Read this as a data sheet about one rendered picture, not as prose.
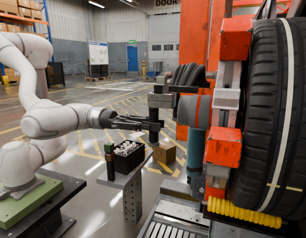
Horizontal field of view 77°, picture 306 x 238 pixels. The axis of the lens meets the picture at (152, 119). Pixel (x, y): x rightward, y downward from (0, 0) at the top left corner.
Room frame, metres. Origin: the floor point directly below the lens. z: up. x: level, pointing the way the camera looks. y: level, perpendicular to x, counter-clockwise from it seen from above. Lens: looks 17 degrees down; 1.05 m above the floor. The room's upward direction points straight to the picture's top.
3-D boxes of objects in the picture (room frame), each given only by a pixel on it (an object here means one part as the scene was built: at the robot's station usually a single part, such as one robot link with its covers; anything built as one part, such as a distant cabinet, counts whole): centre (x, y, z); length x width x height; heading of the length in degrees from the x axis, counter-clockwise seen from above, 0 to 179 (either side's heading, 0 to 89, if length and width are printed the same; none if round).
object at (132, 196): (1.09, 0.14, 0.21); 0.10 x 0.10 x 0.42; 69
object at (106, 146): (0.88, 0.22, 0.64); 0.04 x 0.04 x 0.04; 69
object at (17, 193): (0.94, 0.77, 0.37); 0.22 x 0.18 x 0.06; 159
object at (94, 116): (0.75, 0.21, 0.83); 0.09 x 0.06 x 0.09; 159
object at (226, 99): (0.74, -0.28, 0.85); 0.54 x 0.07 x 0.54; 159
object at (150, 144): (0.67, 0.00, 0.83); 0.04 x 0.04 x 0.16
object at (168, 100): (0.65, -0.03, 0.93); 0.09 x 0.05 x 0.05; 69
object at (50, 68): (8.18, 4.48, 0.49); 1.27 x 0.88 x 0.97; 68
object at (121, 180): (1.06, 0.15, 0.44); 0.43 x 0.17 x 0.03; 159
